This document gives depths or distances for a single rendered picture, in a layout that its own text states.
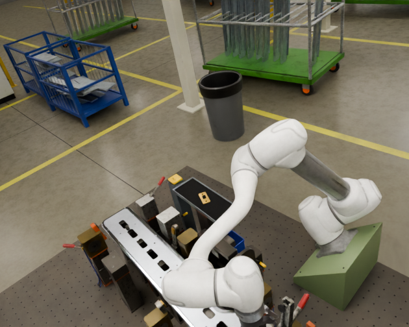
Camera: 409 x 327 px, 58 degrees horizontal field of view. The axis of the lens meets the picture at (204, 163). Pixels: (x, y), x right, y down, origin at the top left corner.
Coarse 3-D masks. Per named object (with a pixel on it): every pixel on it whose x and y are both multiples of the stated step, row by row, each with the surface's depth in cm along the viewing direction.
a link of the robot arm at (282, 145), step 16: (272, 128) 135; (288, 128) 132; (256, 144) 137; (272, 144) 133; (288, 144) 132; (304, 144) 135; (256, 160) 138; (272, 160) 136; (288, 160) 137; (304, 160) 143; (304, 176) 150; (320, 176) 150; (336, 176) 157; (336, 192) 159; (352, 192) 163; (368, 192) 164; (336, 208) 169; (352, 208) 165; (368, 208) 166
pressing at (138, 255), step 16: (128, 208) 212; (112, 224) 203; (128, 224) 201; (144, 224) 198; (128, 240) 191; (144, 240) 189; (160, 240) 187; (128, 256) 183; (144, 256) 180; (160, 256) 178; (176, 256) 177; (144, 272) 172; (160, 272) 170; (160, 288) 163; (192, 320) 148; (208, 320) 147; (224, 320) 145
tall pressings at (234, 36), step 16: (224, 0) 545; (240, 0) 526; (256, 0) 503; (288, 0) 484; (320, 0) 455; (224, 16) 554; (240, 16) 539; (288, 16) 497; (320, 16) 472; (224, 32) 571; (240, 32) 554; (256, 32) 532; (288, 32) 510; (320, 32) 484; (240, 48) 568; (256, 48) 547; (288, 48) 524
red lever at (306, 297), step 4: (304, 296) 131; (308, 296) 132; (300, 300) 132; (304, 300) 131; (300, 304) 131; (304, 304) 131; (296, 308) 132; (300, 308) 131; (296, 312) 131; (296, 316) 131
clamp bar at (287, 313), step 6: (282, 300) 124; (288, 300) 124; (282, 306) 122; (288, 306) 123; (282, 312) 122; (288, 312) 124; (282, 318) 129; (288, 318) 125; (282, 324) 131; (288, 324) 127
